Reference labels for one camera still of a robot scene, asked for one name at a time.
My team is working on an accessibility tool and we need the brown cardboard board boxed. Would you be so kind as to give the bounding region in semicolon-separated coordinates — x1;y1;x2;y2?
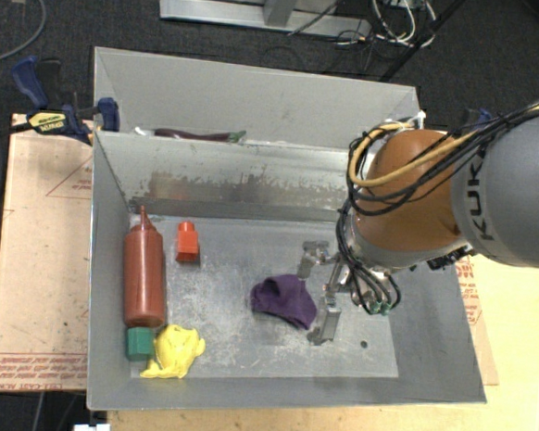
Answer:
0;111;518;431

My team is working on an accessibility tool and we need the yellow toy animal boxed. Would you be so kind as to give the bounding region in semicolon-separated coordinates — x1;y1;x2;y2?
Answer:
139;321;207;383

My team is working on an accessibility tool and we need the orange-red small block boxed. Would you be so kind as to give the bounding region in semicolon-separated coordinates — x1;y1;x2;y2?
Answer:
174;220;203;265

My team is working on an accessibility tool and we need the red-brown squeeze bottle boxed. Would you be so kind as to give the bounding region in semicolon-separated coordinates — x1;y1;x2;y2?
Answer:
116;203;175;331

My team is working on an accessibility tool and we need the green cube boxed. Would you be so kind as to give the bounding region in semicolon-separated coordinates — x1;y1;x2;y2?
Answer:
122;325;157;363

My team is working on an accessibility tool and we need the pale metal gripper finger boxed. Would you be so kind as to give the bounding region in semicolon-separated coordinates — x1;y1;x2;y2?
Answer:
306;293;344;349
295;238;341;283

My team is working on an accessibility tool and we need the purple cloth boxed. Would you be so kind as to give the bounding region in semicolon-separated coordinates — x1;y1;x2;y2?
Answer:
247;270;321;332

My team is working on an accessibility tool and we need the grey metal bin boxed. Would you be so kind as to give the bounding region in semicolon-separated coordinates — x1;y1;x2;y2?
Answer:
66;45;513;431

